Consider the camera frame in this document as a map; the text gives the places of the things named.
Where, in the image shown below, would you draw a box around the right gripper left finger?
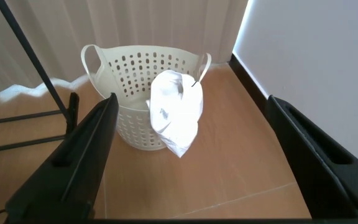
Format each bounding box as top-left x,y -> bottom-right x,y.
4,92 -> 120,220

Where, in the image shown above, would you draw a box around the white garment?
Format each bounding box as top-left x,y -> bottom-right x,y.
145,70 -> 204,159

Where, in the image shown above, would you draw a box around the white laundry basket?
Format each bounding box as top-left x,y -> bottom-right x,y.
80,44 -> 213,152

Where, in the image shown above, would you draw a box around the beige curtain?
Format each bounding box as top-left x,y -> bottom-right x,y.
0,0 -> 249,105

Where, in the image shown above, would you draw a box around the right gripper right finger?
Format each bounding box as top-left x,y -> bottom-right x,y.
264,95 -> 358,219

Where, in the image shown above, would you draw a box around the black clothes rack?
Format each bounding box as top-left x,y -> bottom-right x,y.
0,0 -> 80,156

